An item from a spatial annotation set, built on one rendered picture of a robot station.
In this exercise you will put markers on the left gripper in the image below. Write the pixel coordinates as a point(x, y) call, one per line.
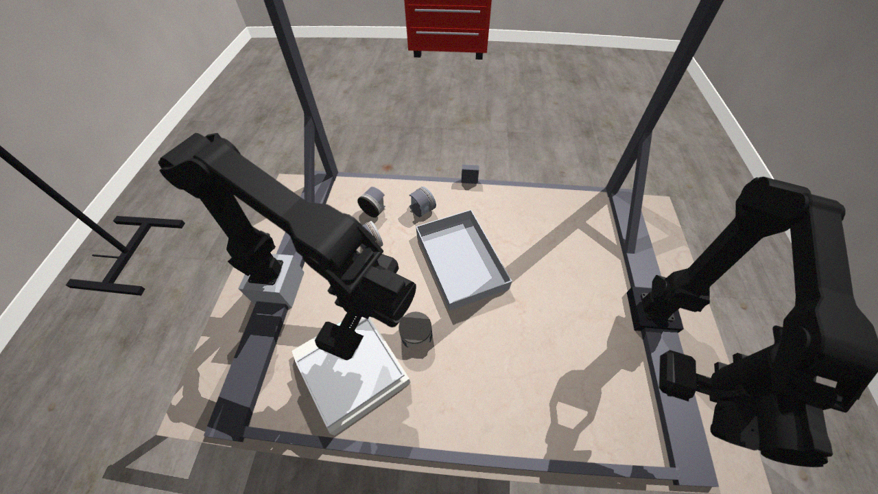
point(678, 377)

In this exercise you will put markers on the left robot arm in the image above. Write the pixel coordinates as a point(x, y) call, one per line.
point(825, 334)

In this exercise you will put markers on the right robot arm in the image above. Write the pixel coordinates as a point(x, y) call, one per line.
point(324, 237)

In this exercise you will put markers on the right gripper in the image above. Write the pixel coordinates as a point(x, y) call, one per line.
point(342, 341)

